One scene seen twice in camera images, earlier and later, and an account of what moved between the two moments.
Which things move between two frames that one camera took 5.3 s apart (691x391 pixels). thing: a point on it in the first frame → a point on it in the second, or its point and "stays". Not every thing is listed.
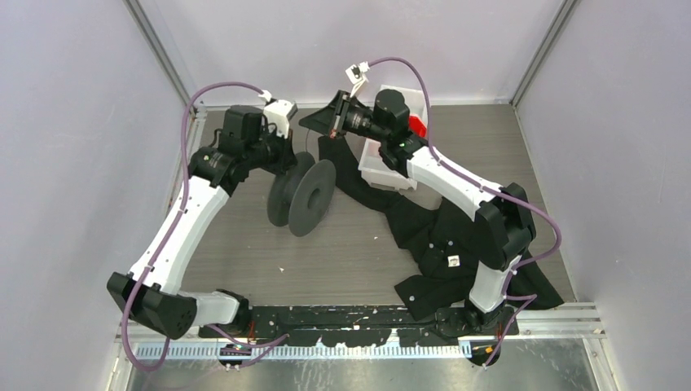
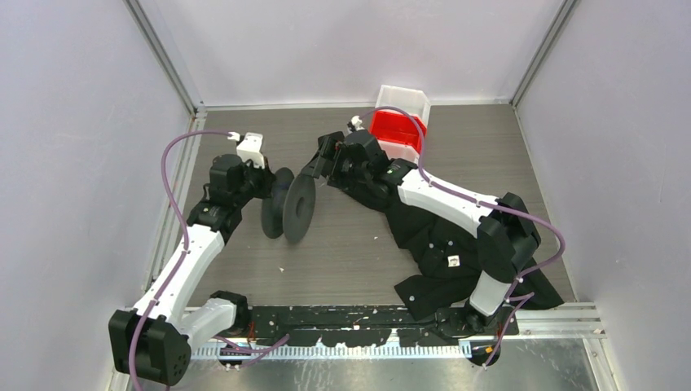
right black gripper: (331, 119) → (332, 149)
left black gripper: (288, 157) → (266, 176)
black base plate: (363, 325) stays
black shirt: (444, 243) stays
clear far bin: (413, 98) stays
